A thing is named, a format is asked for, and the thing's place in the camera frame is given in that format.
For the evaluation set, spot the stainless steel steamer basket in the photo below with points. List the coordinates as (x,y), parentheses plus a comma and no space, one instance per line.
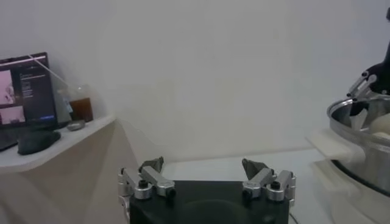
(374,164)

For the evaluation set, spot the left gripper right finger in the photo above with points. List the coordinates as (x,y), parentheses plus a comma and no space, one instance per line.
(268,185)

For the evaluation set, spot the thin drinking straw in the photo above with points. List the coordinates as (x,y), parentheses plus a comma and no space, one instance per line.
(48,70)

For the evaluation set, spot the black laptop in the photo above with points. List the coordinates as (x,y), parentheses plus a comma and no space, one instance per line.
(30,97)

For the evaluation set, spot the white side table with laptop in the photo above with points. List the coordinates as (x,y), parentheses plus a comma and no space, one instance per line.
(76,170)

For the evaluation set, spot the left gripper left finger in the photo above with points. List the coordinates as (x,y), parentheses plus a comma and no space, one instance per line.
(152,184)

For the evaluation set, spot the black computer mouse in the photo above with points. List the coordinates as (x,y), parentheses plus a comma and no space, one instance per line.
(38,141)

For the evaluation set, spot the white steamed baozi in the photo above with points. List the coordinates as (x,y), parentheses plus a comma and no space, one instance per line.
(381,123)

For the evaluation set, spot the plastic cup dark drink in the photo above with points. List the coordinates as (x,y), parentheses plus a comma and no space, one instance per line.
(80,108)

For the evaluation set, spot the small round metal disc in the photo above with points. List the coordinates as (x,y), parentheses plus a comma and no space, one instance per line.
(75,124)

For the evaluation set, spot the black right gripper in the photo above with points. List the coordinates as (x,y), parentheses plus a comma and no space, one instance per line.
(382,76)

